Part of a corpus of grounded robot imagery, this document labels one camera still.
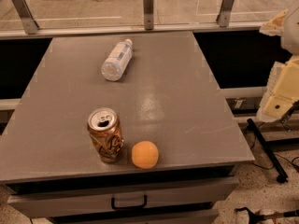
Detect right metal railing bracket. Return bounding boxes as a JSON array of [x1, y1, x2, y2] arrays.
[[216, 0, 235, 27]]

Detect orange soda can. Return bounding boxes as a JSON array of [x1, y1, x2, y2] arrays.
[[87, 107, 123, 163]]

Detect metal railing bracket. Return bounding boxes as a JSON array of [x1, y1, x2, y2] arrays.
[[11, 0, 39, 35], [143, 0, 154, 30], [216, 0, 235, 27]]

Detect clear plastic water bottle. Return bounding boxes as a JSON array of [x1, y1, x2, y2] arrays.
[[101, 39, 133, 81]]

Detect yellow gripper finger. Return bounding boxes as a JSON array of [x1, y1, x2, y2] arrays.
[[259, 9, 287, 36], [256, 55, 299, 122]]

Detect grey drawer with black handle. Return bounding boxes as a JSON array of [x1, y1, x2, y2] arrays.
[[8, 176, 238, 217]]

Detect middle metal railing bracket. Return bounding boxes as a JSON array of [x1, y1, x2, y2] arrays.
[[143, 0, 154, 30]]

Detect black tool with red handle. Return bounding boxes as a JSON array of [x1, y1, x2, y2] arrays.
[[235, 207, 299, 224]]

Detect black cable on floor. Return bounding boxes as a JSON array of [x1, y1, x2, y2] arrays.
[[249, 121, 299, 174]]

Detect black floor stand bar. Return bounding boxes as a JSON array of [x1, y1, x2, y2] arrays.
[[247, 119, 288, 184]]

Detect left metal railing bracket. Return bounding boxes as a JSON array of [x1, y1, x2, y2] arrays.
[[11, 0, 39, 35]]

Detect orange fruit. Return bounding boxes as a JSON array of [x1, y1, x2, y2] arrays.
[[132, 141, 159, 169]]

